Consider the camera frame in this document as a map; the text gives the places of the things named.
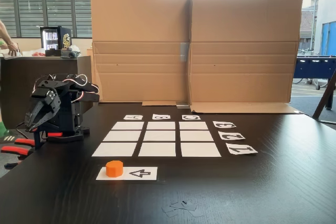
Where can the round orange token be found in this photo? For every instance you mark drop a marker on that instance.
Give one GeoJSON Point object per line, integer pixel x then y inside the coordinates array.
{"type": "Point", "coordinates": [114, 169]}

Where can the white paper grid square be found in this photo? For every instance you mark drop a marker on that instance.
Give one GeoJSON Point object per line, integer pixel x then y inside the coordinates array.
{"type": "Point", "coordinates": [161, 126]}
{"type": "Point", "coordinates": [159, 136]}
{"type": "Point", "coordinates": [127, 126]}
{"type": "Point", "coordinates": [157, 149]}
{"type": "Point", "coordinates": [122, 136]}
{"type": "Point", "coordinates": [193, 126]}
{"type": "Point", "coordinates": [197, 136]}
{"type": "Point", "coordinates": [114, 149]}
{"type": "Point", "coordinates": [200, 149]}

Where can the red black bar clamp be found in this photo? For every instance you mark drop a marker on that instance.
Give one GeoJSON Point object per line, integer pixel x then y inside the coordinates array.
{"type": "Point", "coordinates": [55, 134]}
{"type": "Point", "coordinates": [15, 151]}

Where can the small black box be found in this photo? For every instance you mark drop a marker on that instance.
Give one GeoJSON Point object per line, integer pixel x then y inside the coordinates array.
{"type": "Point", "coordinates": [52, 53]}

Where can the dark brown counter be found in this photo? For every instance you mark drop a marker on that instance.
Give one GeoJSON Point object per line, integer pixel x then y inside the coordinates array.
{"type": "Point", "coordinates": [18, 82]}

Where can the red packet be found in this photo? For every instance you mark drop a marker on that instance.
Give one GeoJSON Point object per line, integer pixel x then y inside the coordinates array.
{"type": "Point", "coordinates": [39, 54]}

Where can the black mini fridge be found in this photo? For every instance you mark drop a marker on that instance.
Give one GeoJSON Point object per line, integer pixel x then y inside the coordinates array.
{"type": "Point", "coordinates": [65, 37]}

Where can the person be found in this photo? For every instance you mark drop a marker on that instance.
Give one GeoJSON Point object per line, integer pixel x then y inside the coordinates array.
{"type": "Point", "coordinates": [5, 33]}

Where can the paper label letter A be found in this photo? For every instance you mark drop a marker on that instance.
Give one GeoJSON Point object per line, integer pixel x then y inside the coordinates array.
{"type": "Point", "coordinates": [126, 118]}

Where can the brown cardboard panel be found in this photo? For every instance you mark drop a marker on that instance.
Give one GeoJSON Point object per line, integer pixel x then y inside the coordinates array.
{"type": "Point", "coordinates": [139, 24]}
{"type": "Point", "coordinates": [244, 24]}

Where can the paper label letter B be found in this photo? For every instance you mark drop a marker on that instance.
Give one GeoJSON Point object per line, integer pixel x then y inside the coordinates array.
{"type": "Point", "coordinates": [155, 118]}

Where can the white arrow paper sheet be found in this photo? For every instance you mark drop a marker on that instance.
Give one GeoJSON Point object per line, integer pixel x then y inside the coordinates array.
{"type": "Point", "coordinates": [141, 173]}

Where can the paper label number 3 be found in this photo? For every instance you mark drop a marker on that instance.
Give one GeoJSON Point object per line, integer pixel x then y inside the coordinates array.
{"type": "Point", "coordinates": [216, 127]}

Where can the paper label number 2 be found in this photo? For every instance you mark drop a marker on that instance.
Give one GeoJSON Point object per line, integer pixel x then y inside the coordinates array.
{"type": "Point", "coordinates": [223, 137]}

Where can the paper label number 1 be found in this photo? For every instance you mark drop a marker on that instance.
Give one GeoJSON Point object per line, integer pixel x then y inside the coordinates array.
{"type": "Point", "coordinates": [231, 151]}

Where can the blue foosball table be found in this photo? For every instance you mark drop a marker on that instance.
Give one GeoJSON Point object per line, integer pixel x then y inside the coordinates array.
{"type": "Point", "coordinates": [315, 68]}

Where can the dark wooden stand leg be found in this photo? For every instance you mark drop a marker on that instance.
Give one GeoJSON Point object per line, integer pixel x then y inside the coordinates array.
{"type": "Point", "coordinates": [325, 98]}

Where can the dark grey camera device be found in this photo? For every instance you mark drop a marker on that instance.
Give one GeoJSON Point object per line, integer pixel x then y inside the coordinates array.
{"type": "Point", "coordinates": [68, 54]}

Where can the grey duct tape strip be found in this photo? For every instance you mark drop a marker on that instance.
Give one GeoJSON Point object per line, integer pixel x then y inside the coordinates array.
{"type": "Point", "coordinates": [182, 106]}
{"type": "Point", "coordinates": [184, 52]}

